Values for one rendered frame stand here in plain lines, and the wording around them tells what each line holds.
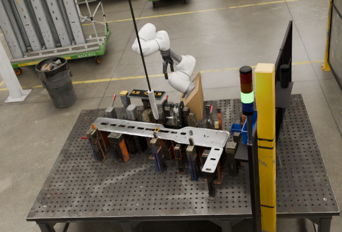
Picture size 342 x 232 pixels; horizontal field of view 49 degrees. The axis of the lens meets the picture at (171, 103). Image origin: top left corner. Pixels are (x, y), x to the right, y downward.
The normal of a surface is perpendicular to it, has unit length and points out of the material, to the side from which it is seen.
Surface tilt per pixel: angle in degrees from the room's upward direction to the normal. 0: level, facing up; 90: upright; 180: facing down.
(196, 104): 90
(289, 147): 0
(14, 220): 0
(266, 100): 90
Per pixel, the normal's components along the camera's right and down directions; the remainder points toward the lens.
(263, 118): -0.43, 0.54
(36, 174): -0.16, -0.82
